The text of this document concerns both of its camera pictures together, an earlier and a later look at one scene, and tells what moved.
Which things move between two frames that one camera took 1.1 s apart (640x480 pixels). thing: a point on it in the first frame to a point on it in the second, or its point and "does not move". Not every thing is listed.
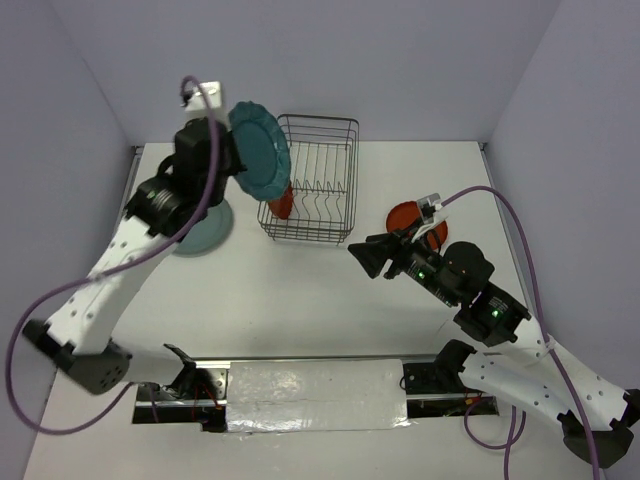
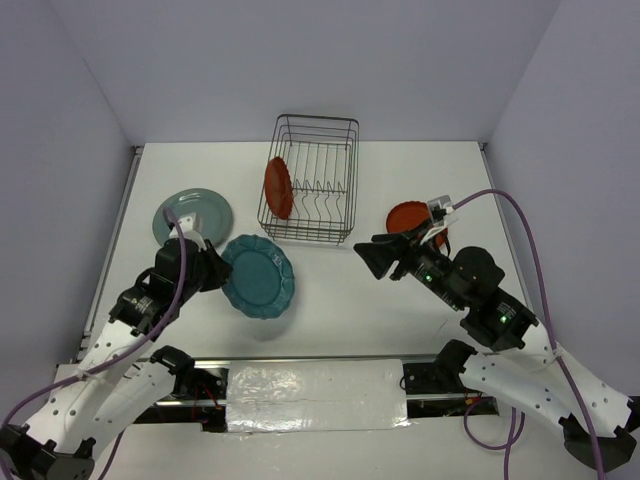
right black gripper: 376,249 does not move
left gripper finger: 234,168 to 216,265
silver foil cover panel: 316,395 does not move
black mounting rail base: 198,394 does not move
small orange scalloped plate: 406,214 does not move
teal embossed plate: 264,150 to 262,280
